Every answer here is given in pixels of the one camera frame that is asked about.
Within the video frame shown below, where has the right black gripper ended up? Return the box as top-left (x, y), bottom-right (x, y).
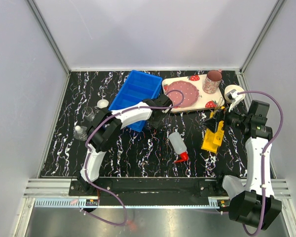
top-left (201, 102), bottom-right (251, 133)

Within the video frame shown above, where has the glass test tube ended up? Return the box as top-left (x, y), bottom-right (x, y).
top-left (213, 97), bottom-right (224, 115)

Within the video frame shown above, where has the yellow test tube rack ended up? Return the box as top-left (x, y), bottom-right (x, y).
top-left (201, 112), bottom-right (224, 154)

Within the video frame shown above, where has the white wash bottle red cap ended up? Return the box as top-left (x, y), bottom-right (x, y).
top-left (169, 132), bottom-right (189, 163)

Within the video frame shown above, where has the small glass beaker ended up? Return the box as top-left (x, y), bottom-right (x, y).
top-left (82, 107), bottom-right (95, 121)

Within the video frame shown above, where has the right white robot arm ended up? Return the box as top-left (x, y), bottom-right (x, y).
top-left (204, 100), bottom-right (282, 230)

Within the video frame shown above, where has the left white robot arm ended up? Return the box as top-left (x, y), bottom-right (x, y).
top-left (77, 94), bottom-right (174, 196)

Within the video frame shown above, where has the strawberry print tray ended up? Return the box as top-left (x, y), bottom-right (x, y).
top-left (162, 75), bottom-right (225, 113)

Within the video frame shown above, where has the pink polka dot plate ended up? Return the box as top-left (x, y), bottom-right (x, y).
top-left (163, 80), bottom-right (199, 108)

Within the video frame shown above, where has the blue compartment bin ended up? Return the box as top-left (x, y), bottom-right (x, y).
top-left (108, 70), bottom-right (163, 132)

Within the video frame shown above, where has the pink ghost print mug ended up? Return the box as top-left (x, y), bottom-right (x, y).
top-left (202, 70), bottom-right (222, 94)

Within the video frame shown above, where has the white ceramic bowl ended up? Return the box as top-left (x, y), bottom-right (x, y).
top-left (224, 84), bottom-right (244, 104)

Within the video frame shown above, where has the small white dish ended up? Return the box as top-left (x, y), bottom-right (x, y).
top-left (97, 99), bottom-right (109, 109)

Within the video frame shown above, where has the glass flask with stopper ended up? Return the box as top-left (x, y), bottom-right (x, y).
top-left (74, 125), bottom-right (88, 141)

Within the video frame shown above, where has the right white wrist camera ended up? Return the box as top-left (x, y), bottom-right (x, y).
top-left (228, 91), bottom-right (243, 112)

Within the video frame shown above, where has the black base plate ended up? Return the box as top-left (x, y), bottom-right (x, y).
top-left (68, 176), bottom-right (245, 207)

